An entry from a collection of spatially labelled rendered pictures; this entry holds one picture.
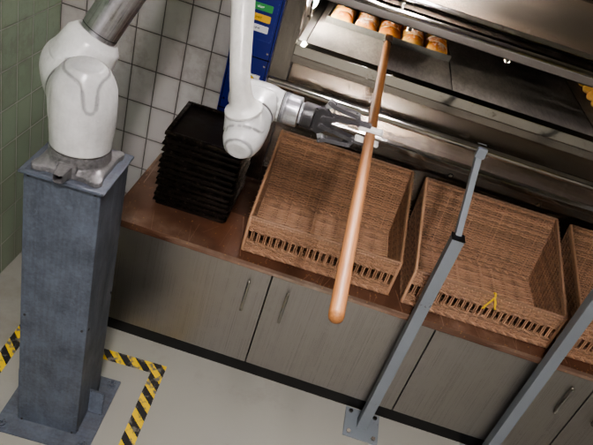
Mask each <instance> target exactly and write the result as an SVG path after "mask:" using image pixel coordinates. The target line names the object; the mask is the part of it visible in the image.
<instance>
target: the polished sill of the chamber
mask: <svg viewBox="0 0 593 445"><path fill-rule="evenodd" d="M293 54H294V55H297V56H300V57H304V58H307V59H310V60H312V61H315V62H318V63H321V64H326V65H329V66H332V67H334V68H337V69H340V70H343V71H345V72H350V73H353V74H356V75H358V76H361V77H364V78H367V79H371V80H374V81H376V79H377V75H378V70H379V67H378V66H377V65H375V64H370V63H367V62H365V61H362V60H359V59H355V58H353V57H348V56H345V55H343V54H340V53H337V52H334V51H332V50H329V49H324V48H321V47H319V46H316V45H313V44H310V43H308V42H305V41H300V40H298V41H297V43H296V45H295V48H294V52H293ZM385 84H386V85H389V86H391V87H396V88H399V89H401V90H404V91H407V92H410V93H412V94H417V95H420V96H423V97H425V98H428V99H431V100H434V101H436V102H441V103H444V104H447V105H450V106H453V107H456V108H458V109H463V110H466V111H468V112H471V113H474V114H477V115H479V116H482V117H487V118H490V119H492V120H495V121H498V122H501V123H503V124H509V125H512V126H514V127H517V128H520V129H523V130H525V131H528V132H533V133H535V134H538V135H541V136H544V137H546V138H549V139H552V140H557V141H559V142H562V143H565V144H568V145H571V146H574V147H578V148H581V149H584V150H587V151H590V152H592V153H593V137H592V136H589V135H587V134H584V133H581V132H577V131H574V130H571V129H568V128H566V127H563V126H560V125H557V124H553V123H550V122H547V121H544V120H542V119H539V118H535V117H531V116H528V115H525V114H522V113H520V112H517V111H514V110H511V109H507V108H504V107H501V106H499V105H496V104H493V103H490V102H486V101H483V100H480V99H477V98H474V97H471V96H468V95H465V94H461V93H458V92H455V91H453V90H450V89H447V88H444V87H440V86H437V85H434V84H432V83H429V82H426V81H423V80H420V79H415V78H412V77H410V76H407V75H404V74H401V73H399V72H394V71H391V70H388V69H387V73H386V78H385Z"/></svg>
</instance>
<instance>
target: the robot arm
mask: <svg viewBox="0 0 593 445"><path fill-rule="evenodd" d="M145 1H146V0H95V1H94V3H93V5H92V6H91V8H90V9H89V11H88V12H87V14H86V16H85V17H84V18H83V20H82V19H79V20H74V21H71V22H69V23H68V24H67V25H66V26H65V27H64V28H63V29H62V30H61V31H60V32H59V33H58V34H57V35H56V36H55V37H53V38H52V39H50V40H49V41H48V42H47V43H46V45H45V46H44V47H43V49H42V51H41V55H40V60H39V71H40V77H41V84H42V87H43V90H44V93H45V95H46V99H47V112H48V120H49V144H48V149H47V150H46V151H45V152H44V153H43V154H42V155H40V156H39V157H37V158H35V159H33V160H32V161H31V168H32V169H33V170H40V171H46V172H49V173H52V174H53V181H54V182H55V183H57V184H62V183H63V182H65V181H67V180H68V179H72V180H76V181H79V182H81V183H84V184H87V185H90V186H91V187H93V188H100V187H102V184H103V180H104V179H105V178H106V176H107V175H108V174H109V173H110V172H111V171H112V170H113V169H114V167H115V166H116V165H117V164H118V163H119V162H121V161H122V160H123V159H124V153H123V152H122V151H119V150H115V149H112V144H113V139H114V136H115V130H116V119H117V109H118V88H117V84H116V80H115V78H114V76H113V74H112V72H113V70H114V68H115V66H116V62H117V60H118V58H119V52H118V47H117V45H116V44H117V42H118V41H119V39H120V38H121V36H122V35H123V33H124V31H125V30H126V29H127V27H128V26H129V25H130V24H131V22H132V20H133V19H134V17H135V16H136V14H137V13H138V11H139V9H140V8H141V6H142V5H143V3H144V2H145ZM254 15H255V0H231V13H230V46H229V95H228V102H229V104H228V105H227V106H226V107H225V109H224V126H223V130H224V132H223V135H222V141H223V146H224V148H225V150H226V152H227V153H228V154H230V155H231V156H233V157H235V158H238V159H244V158H250V157H252V156H254V155H255V154H256V153H257V152H258V151H259V150H260V149H261V147H262V146H263V144H264V142H265V140H266V137H267V135H268V133H269V130H270V125H271V123H272V122H273V121H275V122H279V123H281V124H286V125H289V126H292V127H296V126H297V124H298V125H299V126H300V127H303V128H305V129H308V130H312V131H314V132H315V133H317V142H318V143H320V142H326V143H330V144H334V145H337V146H342V147H350V146H351V144H353V143H355V144H358V145H361V146H362V145H363V143H364V137H363V136H360V135H357V134H356V136H355V135H354V136H353V135H351V134H349V133H347V132H345V131H343V130H341V129H339V128H337V127H335V126H334V125H332V123H342V124H351V125H356V126H357V127H358V129H359V130H362V131H365V132H370V133H373V134H376V135H379V136H382V135H383V130H380V129H378V128H375V127H372V124H371V123H368V122H365V121H363V120H361V114H360V113H359V112H357V111H354V110H353V109H349V108H347V107H345V106H342V105H341V104H339V103H337V102H336V101H335V100H333V99H330V100H329V103H328V104H327V105H322V106H320V105H318V104H315V103H312V102H304V98H303V97H302V96H299V95H296V94H292V93H290V92H286V91H284V90H282V89H280V88H279V87H278V86H276V85H273V84H271V83H268V82H265V81H263V80H259V79H251V52H252V40H253V28H254ZM329 109H334V110H336V111H339V112H341V113H342V114H345V115H347V116H349V117H344V116H339V115H337V114H333V113H332V112H331V111H330V110H329ZM321 132H329V133H332V134H334V135H336V136H338V137H340V138H341V139H340V138H336V137H332V136H328V135H324V134H323V133H321Z"/></svg>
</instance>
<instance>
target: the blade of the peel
mask: <svg viewBox="0 0 593 445"><path fill-rule="evenodd" d="M336 6H337V4H334V6H333V7H332V9H331V10H330V12H329V13H328V14H327V18H326V21H325V22H327V23H330V24H333V25H336V26H340V27H343V28H346V29H348V30H351V31H354V32H357V33H360V34H365V35H368V36H370V37H373V38H376V39H379V40H382V41H384V38H385V34H382V33H379V26H378V32H376V31H373V30H371V29H368V28H365V27H362V26H358V25H355V23H356V22H357V15H358V13H359V11H358V12H357V15H356V16H355V19H354V21H353V24H352V23H349V22H347V21H344V20H341V19H337V18H334V17H331V15H332V13H333V11H334V9H335V8H336ZM381 20H382V19H379V25H380V21H381ZM424 41H425V40H424ZM392 44H394V45H397V46H400V47H403V48H405V49H410V50H413V51H415V52H418V53H421V54H424V55H427V56H430V57H435V58H438V59H440V60H443V61H446V62H449V61H450V59H451V52H450V49H449V46H448V42H447V55H446V54H443V53H440V52H438V51H435V50H432V49H427V48H425V47H424V46H423V47H422V46H419V45H416V44H414V43H411V42H408V41H404V40H402V30H401V39H398V38H395V37H393V42H392Z"/></svg>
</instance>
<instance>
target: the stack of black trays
mask: <svg viewBox="0 0 593 445"><path fill-rule="evenodd" d="M223 126H224V111H221V110H217V109H213V108H210V107H207V106H204V105H201V104H198V103H196V102H190V101H188V102H187V104H186V105H185V106H184V108H183V109H182V110H181V111H180V113H179V114H178V115H177V117H176V118H175V119H174V121H173V122H172V123H171V124H170V126H169V127H168V129H167V130H166V131H165V133H164V134H166V136H165V137H164V138H165V140H164V141H163V142H162V144H165V145H164V147H163V148H162V149H161V150H162V151H164V152H163V153H162V154H161V155H162V157H161V158H160V160H159V161H160V163H159V165H158V167H160V168H159V169H158V171H157V172H159V174H158V176H157V177H156V178H158V179H157V180H156V182H155V183H156V184H157V185H158V186H157V188H156V190H155V192H154V194H155V196H153V200H155V202H156V203H159V204H162V205H164V206H167V207H172V208H175V209H178V210H181V211H184V212H186V213H190V214H193V215H197V216H200V217H203V218H206V219H208V220H212V221H215V222H218V223H223V222H226V221H227V219H228V217H229V214H230V211H231V209H232V208H233V206H234V204H235V202H236V199H237V197H238V195H239V193H240V192H241V190H242V188H243V186H244V183H245V179H246V175H245V174H246V172H247V169H248V167H249V165H250V163H251V162H250V159H251V157H250V158H244V159H238V158H235V157H233V156H231V155H230V154H228V153H227V152H226V150H225V148H224V146H223V141H222V135H223V132H224V130H223Z"/></svg>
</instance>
